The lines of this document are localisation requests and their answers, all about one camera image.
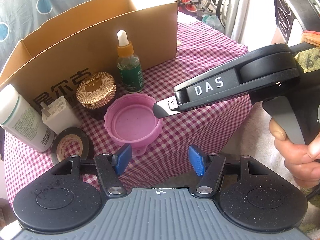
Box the person's right hand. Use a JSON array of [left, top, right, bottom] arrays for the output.
[[269, 119, 320, 189]]

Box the pink collapsible silicone cup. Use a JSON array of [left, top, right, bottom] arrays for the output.
[[104, 93, 163, 156]]

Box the black tape roll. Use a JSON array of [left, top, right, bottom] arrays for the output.
[[51, 127, 94, 165]]

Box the green dropper bottle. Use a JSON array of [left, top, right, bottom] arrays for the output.
[[117, 30, 144, 93]]

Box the gold lidded round jar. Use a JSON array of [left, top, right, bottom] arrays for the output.
[[76, 72, 117, 109]]

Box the white power adapter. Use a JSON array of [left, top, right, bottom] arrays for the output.
[[41, 96, 82, 134]]

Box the white cylindrical bottle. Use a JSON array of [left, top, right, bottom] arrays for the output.
[[1, 85, 55, 153]]

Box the brown cardboard box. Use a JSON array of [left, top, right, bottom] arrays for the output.
[[1, 0, 178, 109]]

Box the blue patterned hanging bedsheet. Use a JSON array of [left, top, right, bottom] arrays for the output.
[[1, 0, 90, 67]]

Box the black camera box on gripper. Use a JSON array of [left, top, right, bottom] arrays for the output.
[[271, 0, 319, 46]]

